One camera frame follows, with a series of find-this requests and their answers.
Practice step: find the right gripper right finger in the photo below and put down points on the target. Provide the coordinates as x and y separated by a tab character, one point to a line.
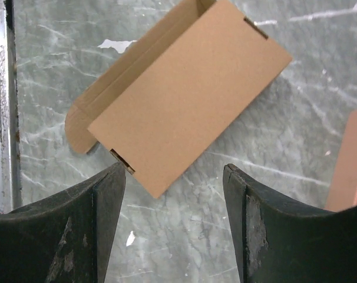
280	239

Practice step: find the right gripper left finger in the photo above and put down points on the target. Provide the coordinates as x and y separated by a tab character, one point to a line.
66	237

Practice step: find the cardboard box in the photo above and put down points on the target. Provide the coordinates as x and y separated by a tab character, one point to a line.
175	90

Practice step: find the orange plastic file organizer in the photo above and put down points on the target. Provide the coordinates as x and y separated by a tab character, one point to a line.
343	188

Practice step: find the aluminium mounting rail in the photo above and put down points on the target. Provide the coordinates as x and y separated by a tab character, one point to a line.
10	180

